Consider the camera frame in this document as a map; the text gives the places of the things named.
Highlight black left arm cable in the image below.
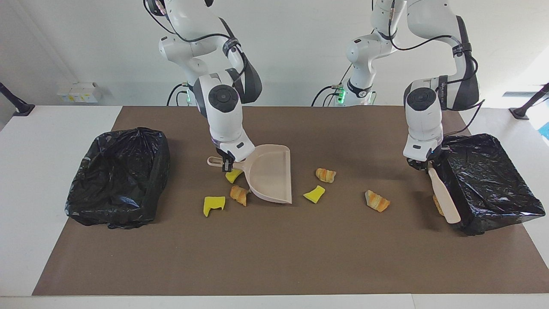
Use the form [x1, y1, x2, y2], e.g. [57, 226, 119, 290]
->
[388, 0, 485, 137]

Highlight black camera stand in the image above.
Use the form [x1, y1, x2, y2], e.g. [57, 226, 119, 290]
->
[509, 83, 549, 120]
[0, 82, 36, 117]

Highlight croissant piece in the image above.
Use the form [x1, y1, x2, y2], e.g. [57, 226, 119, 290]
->
[315, 168, 337, 184]
[230, 185, 251, 207]
[365, 190, 391, 213]

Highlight yellow green scouring sponge piece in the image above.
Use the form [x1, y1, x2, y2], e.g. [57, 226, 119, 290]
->
[303, 185, 326, 204]

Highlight black bag lined bin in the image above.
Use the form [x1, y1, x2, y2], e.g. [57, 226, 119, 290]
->
[425, 133, 546, 236]
[65, 127, 171, 229]

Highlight beige hand brush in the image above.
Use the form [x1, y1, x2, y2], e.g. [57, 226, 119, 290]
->
[428, 167, 462, 224]

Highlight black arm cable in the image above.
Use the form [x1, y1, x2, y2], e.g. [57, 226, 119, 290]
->
[144, 0, 249, 86]
[388, 0, 485, 137]

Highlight beige plastic dustpan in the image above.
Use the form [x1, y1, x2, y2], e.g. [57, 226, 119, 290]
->
[207, 144, 293, 205]

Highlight brown table mat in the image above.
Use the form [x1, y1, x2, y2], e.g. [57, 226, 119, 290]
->
[32, 106, 549, 297]

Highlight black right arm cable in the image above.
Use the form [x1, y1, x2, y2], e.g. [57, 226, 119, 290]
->
[144, 0, 249, 86]

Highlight black right base cable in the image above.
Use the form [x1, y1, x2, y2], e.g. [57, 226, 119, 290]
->
[166, 83, 191, 106]

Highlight black left base cable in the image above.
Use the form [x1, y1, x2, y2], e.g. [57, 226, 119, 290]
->
[312, 64, 356, 107]

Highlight notched yellow sponge piece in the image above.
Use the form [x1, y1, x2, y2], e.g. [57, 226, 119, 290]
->
[203, 196, 226, 218]

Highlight white wall socket box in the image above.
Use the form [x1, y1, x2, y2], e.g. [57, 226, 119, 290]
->
[57, 82, 103, 103]

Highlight black base cable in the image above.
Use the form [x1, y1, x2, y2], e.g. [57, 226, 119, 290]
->
[166, 83, 191, 106]
[312, 64, 356, 107]

